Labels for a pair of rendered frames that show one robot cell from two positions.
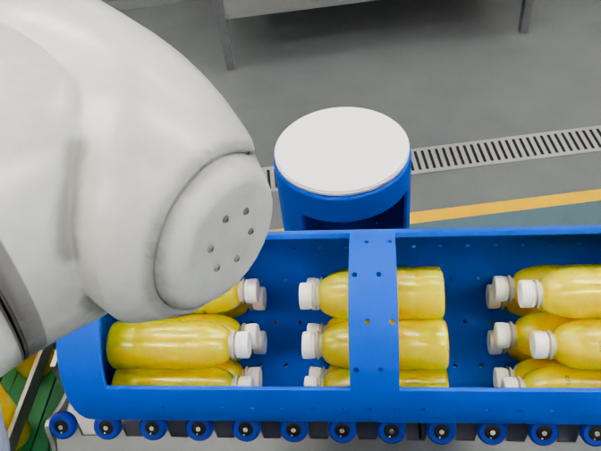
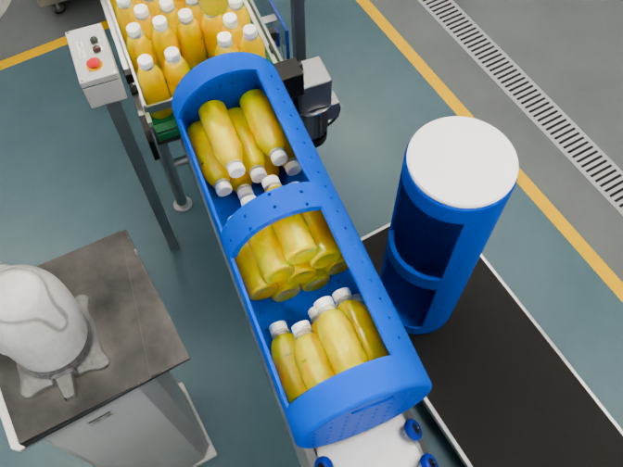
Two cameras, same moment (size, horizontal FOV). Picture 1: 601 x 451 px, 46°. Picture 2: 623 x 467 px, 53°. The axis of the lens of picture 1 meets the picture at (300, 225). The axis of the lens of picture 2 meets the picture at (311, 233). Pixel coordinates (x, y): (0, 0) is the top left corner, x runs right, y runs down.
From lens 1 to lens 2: 87 cm
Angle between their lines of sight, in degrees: 38
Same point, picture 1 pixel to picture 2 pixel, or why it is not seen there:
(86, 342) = (185, 92)
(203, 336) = (224, 145)
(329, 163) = (439, 158)
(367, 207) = (421, 202)
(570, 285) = (328, 323)
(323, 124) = (480, 138)
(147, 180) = not seen: outside the picture
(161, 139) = not seen: outside the picture
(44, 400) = not seen: hidden behind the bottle
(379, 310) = (253, 218)
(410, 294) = (284, 234)
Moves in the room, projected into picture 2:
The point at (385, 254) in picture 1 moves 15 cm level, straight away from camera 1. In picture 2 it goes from (292, 205) to (360, 183)
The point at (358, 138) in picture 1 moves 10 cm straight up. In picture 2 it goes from (477, 166) to (488, 142)
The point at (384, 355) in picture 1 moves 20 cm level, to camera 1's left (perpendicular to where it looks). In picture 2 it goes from (235, 236) to (194, 168)
